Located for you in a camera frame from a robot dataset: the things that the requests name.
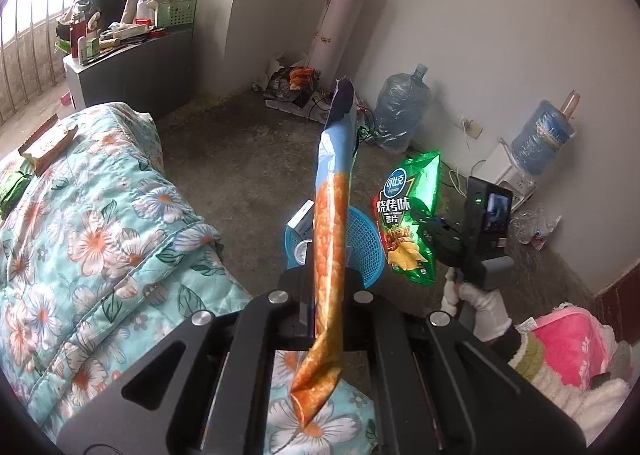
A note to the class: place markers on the small white bottle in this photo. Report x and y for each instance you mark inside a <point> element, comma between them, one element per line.
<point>82,49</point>

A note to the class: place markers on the green plastic basket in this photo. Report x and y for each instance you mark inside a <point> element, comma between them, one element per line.
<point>175,12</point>

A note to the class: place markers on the dark red wooden board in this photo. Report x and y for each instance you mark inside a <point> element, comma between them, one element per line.
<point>620,305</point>

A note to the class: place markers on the wall socket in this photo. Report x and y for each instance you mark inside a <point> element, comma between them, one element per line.
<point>470,127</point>

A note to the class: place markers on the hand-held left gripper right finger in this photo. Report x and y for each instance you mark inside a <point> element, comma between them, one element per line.
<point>355,320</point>

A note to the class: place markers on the pink cushion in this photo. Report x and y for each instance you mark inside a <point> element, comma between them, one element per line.
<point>575,345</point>

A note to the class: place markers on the orange and blue snack bag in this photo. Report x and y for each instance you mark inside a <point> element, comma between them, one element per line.
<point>327,235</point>

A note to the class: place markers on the grey cabinet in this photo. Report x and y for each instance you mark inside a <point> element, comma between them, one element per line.
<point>140,75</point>

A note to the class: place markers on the blue plastic wastebasket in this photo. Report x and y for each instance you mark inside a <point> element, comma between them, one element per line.
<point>365,245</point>

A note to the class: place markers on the green chip bag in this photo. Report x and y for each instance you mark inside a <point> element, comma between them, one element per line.
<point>407,215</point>

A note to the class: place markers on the white wallpaper roll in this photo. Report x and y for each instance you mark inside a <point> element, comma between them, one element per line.
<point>337,30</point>

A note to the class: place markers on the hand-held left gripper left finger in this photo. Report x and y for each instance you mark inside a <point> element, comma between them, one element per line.
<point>295,305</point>

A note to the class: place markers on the floral teal blanket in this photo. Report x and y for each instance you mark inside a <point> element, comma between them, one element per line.
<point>100,245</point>

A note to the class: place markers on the red thermos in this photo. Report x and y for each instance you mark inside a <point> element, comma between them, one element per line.
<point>78,35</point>

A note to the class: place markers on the empty clear water jug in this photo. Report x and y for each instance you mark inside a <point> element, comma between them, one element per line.
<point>400,110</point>

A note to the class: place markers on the white power strip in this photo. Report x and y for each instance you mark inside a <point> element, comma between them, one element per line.
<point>295,107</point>

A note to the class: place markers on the brown snack packet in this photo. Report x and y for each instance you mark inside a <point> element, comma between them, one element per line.
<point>47,145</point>

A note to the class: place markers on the small pink cup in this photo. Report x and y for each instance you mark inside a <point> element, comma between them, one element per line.
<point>65,99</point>

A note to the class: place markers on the green snack packet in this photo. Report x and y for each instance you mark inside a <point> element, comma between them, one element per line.
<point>12,192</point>

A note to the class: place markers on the long blue and white box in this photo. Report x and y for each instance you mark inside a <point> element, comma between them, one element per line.
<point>300,220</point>

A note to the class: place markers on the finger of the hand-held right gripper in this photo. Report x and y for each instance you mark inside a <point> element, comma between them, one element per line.
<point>432,230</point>

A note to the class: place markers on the person's right hand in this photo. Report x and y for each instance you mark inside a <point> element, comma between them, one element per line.
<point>487,315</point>

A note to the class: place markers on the black and orange snack bag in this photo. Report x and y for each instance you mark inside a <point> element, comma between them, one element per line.
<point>292,82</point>

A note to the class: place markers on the person's right forearm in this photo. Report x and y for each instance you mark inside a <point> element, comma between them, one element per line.
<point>530,360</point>

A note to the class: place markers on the blue water jug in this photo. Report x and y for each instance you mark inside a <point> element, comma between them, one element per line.
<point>542,140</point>

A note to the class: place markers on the metal window railing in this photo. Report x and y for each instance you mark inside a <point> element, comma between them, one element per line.
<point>30,45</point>

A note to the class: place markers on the clear plastic bag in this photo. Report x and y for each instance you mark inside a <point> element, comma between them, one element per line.
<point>535,227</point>

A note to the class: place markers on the white water dispenser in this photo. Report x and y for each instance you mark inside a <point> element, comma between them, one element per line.
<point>500,170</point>

